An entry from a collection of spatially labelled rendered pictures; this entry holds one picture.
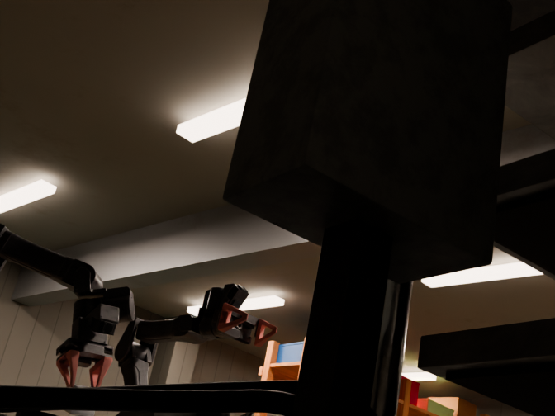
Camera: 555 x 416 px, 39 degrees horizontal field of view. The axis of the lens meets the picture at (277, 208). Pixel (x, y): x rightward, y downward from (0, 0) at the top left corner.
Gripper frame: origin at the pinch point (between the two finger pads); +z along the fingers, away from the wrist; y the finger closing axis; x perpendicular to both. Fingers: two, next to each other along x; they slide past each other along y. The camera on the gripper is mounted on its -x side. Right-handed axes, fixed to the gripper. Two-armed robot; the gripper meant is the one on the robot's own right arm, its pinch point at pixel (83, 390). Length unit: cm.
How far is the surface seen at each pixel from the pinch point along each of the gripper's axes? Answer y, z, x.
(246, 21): 87, -201, 36
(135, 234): 184, -278, 302
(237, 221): 197, -227, 192
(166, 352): 327, -292, 489
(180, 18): 67, -211, 57
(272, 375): 363, -224, 370
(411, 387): 511, -226, 336
